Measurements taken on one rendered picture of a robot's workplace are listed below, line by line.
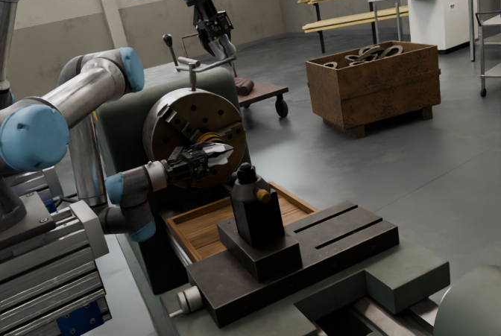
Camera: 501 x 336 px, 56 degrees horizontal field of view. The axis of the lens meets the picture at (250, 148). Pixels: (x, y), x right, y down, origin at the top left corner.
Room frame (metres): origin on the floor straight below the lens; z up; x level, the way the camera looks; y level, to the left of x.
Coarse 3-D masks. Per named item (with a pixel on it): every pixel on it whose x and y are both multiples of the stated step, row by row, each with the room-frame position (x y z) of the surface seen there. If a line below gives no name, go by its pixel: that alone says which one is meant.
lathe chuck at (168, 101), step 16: (176, 96) 1.44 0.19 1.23; (192, 96) 1.43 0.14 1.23; (208, 96) 1.45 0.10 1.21; (160, 112) 1.42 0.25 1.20; (192, 112) 1.42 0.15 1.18; (208, 112) 1.44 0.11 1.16; (224, 112) 1.46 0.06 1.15; (160, 128) 1.38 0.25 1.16; (208, 128) 1.44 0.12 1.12; (160, 144) 1.38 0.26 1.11; (176, 144) 1.40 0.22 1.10; (240, 144) 1.47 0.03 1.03; (240, 160) 1.47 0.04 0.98; (224, 176) 1.44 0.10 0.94
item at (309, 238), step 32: (288, 224) 0.99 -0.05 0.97; (320, 224) 0.96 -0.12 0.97; (352, 224) 0.93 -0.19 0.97; (384, 224) 0.90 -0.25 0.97; (224, 256) 0.90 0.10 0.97; (320, 256) 0.83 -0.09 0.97; (352, 256) 0.84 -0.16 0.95; (224, 288) 0.79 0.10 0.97; (256, 288) 0.77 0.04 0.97; (288, 288) 0.79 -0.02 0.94; (224, 320) 0.74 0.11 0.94
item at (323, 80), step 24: (360, 48) 4.97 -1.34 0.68; (384, 48) 4.64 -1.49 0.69; (408, 48) 4.74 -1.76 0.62; (432, 48) 4.28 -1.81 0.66; (312, 72) 4.69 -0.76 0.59; (336, 72) 4.11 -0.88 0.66; (360, 72) 4.14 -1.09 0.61; (384, 72) 4.18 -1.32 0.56; (408, 72) 4.23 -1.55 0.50; (432, 72) 4.27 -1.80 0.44; (312, 96) 4.79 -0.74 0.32; (336, 96) 4.18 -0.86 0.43; (360, 96) 4.13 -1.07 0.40; (384, 96) 4.18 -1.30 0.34; (408, 96) 4.23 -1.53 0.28; (432, 96) 4.27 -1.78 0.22; (336, 120) 4.25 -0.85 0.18; (360, 120) 4.13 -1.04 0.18
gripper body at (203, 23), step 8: (192, 0) 1.30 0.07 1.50; (200, 0) 1.28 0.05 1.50; (208, 0) 1.31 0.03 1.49; (200, 8) 1.30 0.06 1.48; (208, 8) 1.30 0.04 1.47; (200, 16) 1.34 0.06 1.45; (208, 16) 1.28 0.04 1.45; (216, 16) 1.29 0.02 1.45; (224, 16) 1.32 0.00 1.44; (200, 24) 1.31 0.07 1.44; (208, 24) 1.30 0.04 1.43; (216, 24) 1.31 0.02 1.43; (224, 24) 1.30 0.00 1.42; (200, 32) 1.34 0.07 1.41; (208, 32) 1.28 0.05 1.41; (216, 32) 1.30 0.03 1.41; (224, 32) 1.30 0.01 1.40
